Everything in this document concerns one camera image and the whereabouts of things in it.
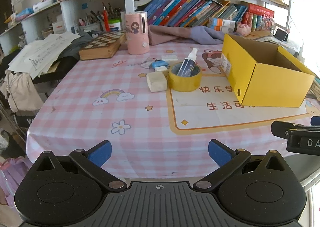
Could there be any yellow tape roll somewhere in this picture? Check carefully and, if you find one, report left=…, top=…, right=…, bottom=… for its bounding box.
left=168, top=62, right=202, bottom=92

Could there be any white spray bottle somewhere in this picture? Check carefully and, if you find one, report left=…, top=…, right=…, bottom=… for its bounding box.
left=177, top=48, right=198, bottom=77

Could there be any white foam block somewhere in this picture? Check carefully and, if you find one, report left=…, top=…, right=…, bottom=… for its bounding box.
left=146, top=72, right=168, bottom=93

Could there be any white packet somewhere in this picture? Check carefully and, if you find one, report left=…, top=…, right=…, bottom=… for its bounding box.
left=161, top=54, right=178, bottom=62

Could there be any blue white eraser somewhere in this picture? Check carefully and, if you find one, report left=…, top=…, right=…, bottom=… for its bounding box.
left=151, top=60, right=168, bottom=69

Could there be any small white eraser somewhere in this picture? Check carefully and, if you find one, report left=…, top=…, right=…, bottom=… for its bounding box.
left=155, top=66, right=168, bottom=72

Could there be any small white card box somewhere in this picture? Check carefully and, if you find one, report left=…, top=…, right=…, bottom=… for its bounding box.
left=140, top=57, right=157, bottom=69

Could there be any yellow cardboard box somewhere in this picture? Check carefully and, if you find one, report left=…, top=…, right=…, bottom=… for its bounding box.
left=220, top=34, right=315, bottom=107

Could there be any beige tote bag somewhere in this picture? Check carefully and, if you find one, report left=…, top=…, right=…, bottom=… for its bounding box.
left=1, top=70, right=44, bottom=113

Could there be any pink checkered tablecloth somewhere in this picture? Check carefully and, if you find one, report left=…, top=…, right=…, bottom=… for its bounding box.
left=27, top=42, right=319, bottom=179

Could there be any pink pig plush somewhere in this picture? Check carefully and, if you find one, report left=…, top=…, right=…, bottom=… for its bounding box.
left=236, top=23, right=252, bottom=37

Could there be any red boxed book set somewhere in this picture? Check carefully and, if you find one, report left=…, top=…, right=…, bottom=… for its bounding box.
left=241, top=3, right=275, bottom=32

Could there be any stack of white papers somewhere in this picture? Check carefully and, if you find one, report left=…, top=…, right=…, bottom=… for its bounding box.
left=8, top=32, right=80, bottom=79

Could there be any orange white medicine box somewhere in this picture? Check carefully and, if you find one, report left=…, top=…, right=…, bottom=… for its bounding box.
left=207, top=18, right=236, bottom=33

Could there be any pink purple cloth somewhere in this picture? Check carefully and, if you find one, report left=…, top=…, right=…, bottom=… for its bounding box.
left=148, top=25, right=225, bottom=46

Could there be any wooden chess box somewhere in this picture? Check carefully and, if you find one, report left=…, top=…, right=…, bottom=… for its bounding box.
left=79, top=31, right=126, bottom=61

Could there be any white jar green lid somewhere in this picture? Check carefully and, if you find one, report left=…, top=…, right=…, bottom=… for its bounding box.
left=108, top=18, right=121, bottom=32

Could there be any white shelf unit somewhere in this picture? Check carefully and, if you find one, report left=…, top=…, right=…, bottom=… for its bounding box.
left=0, top=0, right=293, bottom=50

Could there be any pink cylindrical appliance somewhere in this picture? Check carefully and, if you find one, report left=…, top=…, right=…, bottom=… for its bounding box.
left=125, top=12, right=150, bottom=55

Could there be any row of colourful books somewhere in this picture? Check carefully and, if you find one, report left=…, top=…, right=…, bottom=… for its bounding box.
left=143, top=0, right=249, bottom=28

